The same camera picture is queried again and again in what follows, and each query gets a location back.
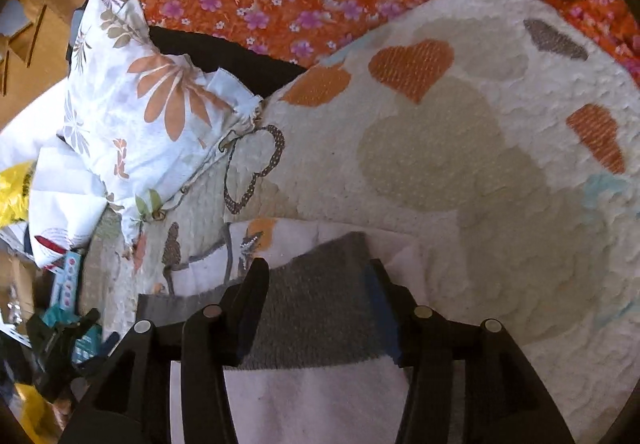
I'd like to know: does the white floral pillow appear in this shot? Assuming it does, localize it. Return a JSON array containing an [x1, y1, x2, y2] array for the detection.
[[56, 0, 265, 255]]

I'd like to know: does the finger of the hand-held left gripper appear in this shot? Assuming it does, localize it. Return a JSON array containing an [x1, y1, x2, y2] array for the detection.
[[77, 307, 102, 331]]

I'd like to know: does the white child's garment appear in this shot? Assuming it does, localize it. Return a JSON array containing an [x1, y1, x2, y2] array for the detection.
[[135, 218, 471, 444]]

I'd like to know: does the white sheet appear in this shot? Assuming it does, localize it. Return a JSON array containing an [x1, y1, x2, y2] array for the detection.
[[0, 79, 71, 170]]

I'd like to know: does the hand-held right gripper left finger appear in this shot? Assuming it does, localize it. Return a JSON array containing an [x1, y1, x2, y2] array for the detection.
[[61, 257, 270, 444]]

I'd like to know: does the heart-patterned quilt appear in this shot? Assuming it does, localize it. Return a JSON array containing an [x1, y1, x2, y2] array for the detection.
[[80, 0, 640, 444]]

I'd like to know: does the colourful dotted box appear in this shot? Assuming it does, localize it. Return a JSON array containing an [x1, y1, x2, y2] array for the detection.
[[49, 249, 87, 317]]

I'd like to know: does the black cloth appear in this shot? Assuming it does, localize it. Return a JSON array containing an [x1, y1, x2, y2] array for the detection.
[[147, 26, 308, 100]]

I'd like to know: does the white plastic bag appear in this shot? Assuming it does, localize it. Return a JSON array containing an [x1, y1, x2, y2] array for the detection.
[[27, 146, 108, 271]]

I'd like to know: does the yellow plastic bag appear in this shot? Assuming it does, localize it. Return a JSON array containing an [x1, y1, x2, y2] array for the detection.
[[0, 163, 37, 230]]

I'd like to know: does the teal box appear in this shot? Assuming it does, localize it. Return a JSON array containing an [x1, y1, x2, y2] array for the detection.
[[42, 309, 108, 367]]

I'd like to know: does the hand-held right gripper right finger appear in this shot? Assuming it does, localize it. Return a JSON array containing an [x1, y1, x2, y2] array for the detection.
[[364, 259, 577, 444]]

